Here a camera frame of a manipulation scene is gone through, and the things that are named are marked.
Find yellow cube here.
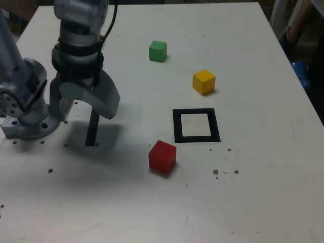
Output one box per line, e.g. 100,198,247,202
192,69,216,96

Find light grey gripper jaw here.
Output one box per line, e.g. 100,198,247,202
58,70,121,120

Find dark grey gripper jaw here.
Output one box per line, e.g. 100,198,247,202
49,72,74,122

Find black tape strip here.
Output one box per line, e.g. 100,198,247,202
85,106,101,147

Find brown cardboard box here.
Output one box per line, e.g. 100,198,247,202
0,0,41,33

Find green cube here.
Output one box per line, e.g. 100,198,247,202
148,40,168,63

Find blue object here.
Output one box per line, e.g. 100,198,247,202
291,61,313,89

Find person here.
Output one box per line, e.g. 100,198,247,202
278,0,324,87

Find black tape square outline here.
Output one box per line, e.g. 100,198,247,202
172,108,221,143

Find red cube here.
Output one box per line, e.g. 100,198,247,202
148,140,177,175

